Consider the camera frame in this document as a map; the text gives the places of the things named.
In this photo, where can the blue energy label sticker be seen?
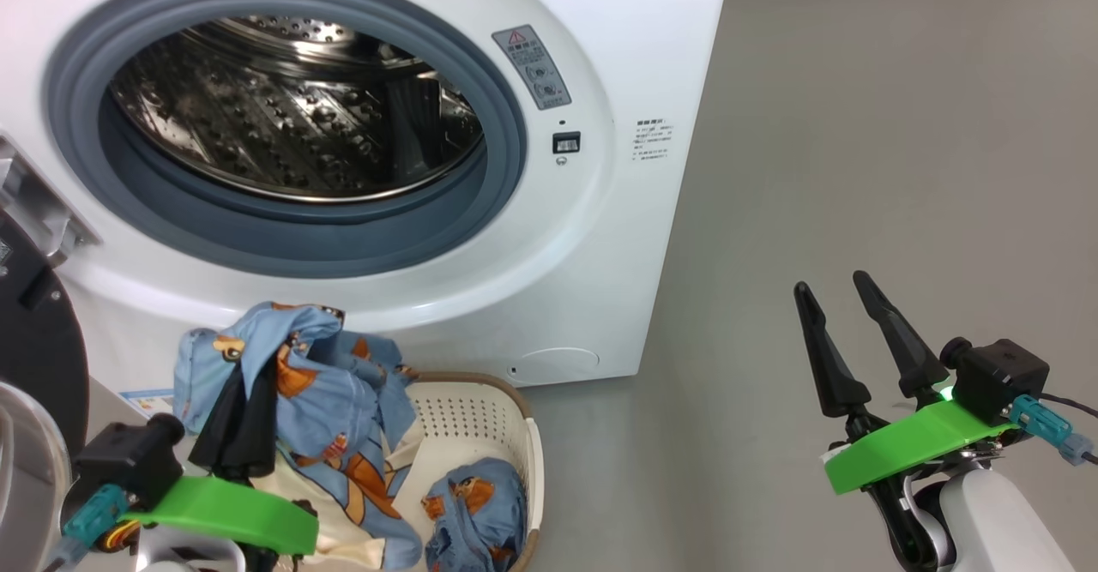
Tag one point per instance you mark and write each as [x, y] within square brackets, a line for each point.
[147, 404]

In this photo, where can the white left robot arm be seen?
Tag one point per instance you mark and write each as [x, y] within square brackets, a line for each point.
[180, 556]

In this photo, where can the blue bear print garment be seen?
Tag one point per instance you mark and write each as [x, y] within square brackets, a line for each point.
[476, 503]
[343, 383]

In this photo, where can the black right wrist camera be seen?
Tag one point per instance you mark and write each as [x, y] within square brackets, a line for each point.
[999, 379]

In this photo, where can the grey warning sticker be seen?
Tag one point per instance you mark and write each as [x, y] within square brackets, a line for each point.
[532, 66]

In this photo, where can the grey rubber door gasket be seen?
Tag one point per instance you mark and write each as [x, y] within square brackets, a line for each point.
[502, 169]

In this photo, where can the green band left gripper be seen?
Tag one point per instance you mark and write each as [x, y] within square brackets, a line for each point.
[232, 512]

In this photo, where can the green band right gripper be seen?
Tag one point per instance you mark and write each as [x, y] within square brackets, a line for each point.
[909, 448]

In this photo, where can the black round glass washer door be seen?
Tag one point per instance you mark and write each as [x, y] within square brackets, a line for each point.
[43, 340]

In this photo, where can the cream perforated laundry basket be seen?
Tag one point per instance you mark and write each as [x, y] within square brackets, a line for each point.
[480, 418]

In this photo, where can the round white filter cover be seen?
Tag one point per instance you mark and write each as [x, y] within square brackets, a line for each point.
[558, 366]

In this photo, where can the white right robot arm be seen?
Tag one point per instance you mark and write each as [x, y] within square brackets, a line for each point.
[1004, 529]

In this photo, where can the white washing machine body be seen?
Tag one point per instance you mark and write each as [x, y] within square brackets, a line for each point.
[652, 40]

